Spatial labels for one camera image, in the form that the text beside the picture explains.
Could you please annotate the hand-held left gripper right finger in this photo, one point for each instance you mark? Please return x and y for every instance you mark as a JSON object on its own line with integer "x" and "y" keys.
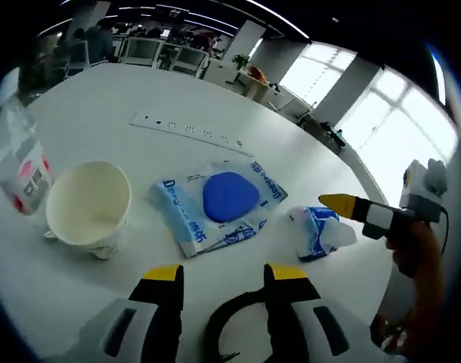
{"x": 302, "y": 321}

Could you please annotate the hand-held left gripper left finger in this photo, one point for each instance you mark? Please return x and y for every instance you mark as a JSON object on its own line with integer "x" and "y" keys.
{"x": 140, "y": 325}

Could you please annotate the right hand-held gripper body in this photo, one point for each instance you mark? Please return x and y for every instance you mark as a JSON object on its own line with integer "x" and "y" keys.
{"x": 423, "y": 193}

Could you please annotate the blue soft tissue pack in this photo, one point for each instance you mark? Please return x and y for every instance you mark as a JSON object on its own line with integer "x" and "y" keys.
{"x": 317, "y": 234}

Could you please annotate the white paper cup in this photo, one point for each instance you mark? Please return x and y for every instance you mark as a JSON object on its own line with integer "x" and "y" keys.
{"x": 87, "y": 208}

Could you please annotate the clear plastic bottle red label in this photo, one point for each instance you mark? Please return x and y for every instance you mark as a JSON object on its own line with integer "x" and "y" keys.
{"x": 19, "y": 166}

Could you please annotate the person's right hand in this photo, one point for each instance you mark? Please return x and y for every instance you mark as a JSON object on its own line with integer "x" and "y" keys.
{"x": 410, "y": 249}

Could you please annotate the large bright window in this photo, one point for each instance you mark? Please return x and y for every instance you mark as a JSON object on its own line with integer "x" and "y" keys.
{"x": 396, "y": 140}
{"x": 317, "y": 73}

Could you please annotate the dark teal bag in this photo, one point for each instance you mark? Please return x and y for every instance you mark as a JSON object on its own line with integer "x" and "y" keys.
{"x": 334, "y": 135}

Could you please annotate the white table power strip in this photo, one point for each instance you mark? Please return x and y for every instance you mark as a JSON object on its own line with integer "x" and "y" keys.
{"x": 189, "y": 130}

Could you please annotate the green potted plant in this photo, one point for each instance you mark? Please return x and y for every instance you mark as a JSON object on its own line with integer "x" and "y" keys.
{"x": 240, "y": 61}

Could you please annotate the white mesh office chair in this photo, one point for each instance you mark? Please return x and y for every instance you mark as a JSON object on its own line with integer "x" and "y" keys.
{"x": 189, "y": 61}
{"x": 141, "y": 51}
{"x": 78, "y": 56}

